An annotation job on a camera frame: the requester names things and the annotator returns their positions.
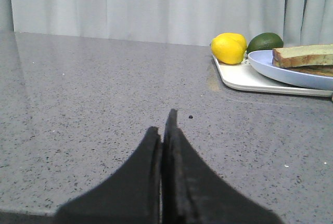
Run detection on light blue round plate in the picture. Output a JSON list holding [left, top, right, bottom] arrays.
[[248, 50, 332, 91]]

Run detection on white curtain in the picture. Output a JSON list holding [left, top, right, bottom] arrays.
[[1, 0, 332, 45]]

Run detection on front yellow lemon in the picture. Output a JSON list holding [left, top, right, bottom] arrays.
[[210, 36, 245, 65]]

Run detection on toast bread slice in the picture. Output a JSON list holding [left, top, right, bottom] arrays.
[[272, 44, 332, 68], [292, 65, 332, 77]]

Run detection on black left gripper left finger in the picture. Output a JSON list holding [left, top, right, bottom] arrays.
[[53, 127, 162, 223]]

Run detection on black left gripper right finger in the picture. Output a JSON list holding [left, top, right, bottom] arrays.
[[162, 109, 282, 223]]

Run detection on green lime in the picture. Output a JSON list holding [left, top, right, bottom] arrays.
[[247, 32, 284, 54]]

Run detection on rear yellow lemon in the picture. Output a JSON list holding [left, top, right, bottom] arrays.
[[219, 33, 247, 51]]

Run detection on yellow lemon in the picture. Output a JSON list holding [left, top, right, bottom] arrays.
[[210, 36, 245, 65], [219, 33, 247, 51]]

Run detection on white rectangular tray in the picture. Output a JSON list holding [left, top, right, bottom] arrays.
[[213, 57, 332, 98]]

